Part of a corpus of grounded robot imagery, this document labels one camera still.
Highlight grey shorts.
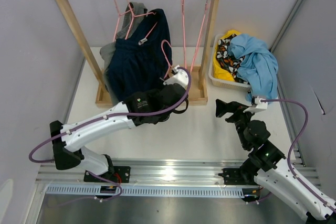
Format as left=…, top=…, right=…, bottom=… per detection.
left=99, top=2, right=148, bottom=104

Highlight navy blue shorts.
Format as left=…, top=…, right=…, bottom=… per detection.
left=108, top=8, right=172, bottom=101

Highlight camouflage patterned shorts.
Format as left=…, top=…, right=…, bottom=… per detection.
left=215, top=34, right=248, bottom=84

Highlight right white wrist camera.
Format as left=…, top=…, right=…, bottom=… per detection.
left=243, top=96, right=268, bottom=113

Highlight wooden clothes rack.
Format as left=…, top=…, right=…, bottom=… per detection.
left=56, top=0, right=219, bottom=108

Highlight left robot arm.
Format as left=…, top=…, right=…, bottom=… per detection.
left=50, top=83, right=187, bottom=182

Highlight aluminium mounting rail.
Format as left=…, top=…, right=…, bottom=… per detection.
left=35, top=159, right=243, bottom=187

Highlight light blue shorts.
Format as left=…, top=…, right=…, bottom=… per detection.
left=228, top=34, right=278, bottom=102

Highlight pink hanger of yellow shorts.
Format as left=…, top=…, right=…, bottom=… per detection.
left=190, top=0, right=209, bottom=72

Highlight yellow shorts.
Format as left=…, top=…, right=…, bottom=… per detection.
left=213, top=29, right=244, bottom=83

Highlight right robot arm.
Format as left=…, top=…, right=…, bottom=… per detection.
left=215, top=97, right=335, bottom=223

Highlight pink hanger of grey shorts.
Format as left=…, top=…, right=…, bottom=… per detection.
left=112, top=0, right=130, bottom=42

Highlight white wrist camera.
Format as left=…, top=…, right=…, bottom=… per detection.
left=163, top=65, right=190, bottom=88
left=243, top=96, right=268, bottom=113

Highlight white plastic basket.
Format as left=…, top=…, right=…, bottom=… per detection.
left=208, top=30, right=250, bottom=92

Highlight pink hanger of navy shorts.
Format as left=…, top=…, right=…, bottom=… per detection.
left=124, top=0, right=156, bottom=40

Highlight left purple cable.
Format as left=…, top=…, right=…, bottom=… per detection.
left=28, top=67, right=192, bottom=204

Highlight slotted cable duct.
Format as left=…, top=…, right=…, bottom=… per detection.
left=46, top=184, right=245, bottom=198

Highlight pink hanger of blue shorts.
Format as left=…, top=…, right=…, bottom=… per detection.
left=161, top=39, right=173, bottom=80

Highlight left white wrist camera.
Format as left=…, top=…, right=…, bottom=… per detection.
left=163, top=65, right=190, bottom=88

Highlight pink hanger of camouflage shorts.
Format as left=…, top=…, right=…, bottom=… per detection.
left=181, top=0, right=187, bottom=68

